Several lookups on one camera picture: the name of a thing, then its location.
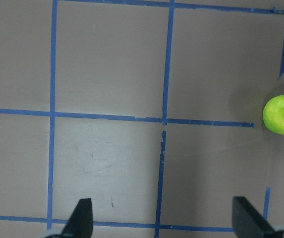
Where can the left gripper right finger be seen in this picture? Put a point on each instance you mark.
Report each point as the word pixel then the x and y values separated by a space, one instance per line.
pixel 247 222

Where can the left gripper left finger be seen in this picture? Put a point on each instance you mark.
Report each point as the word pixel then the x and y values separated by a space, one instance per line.
pixel 80 223

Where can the green apple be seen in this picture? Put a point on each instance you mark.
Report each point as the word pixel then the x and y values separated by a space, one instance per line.
pixel 273 114

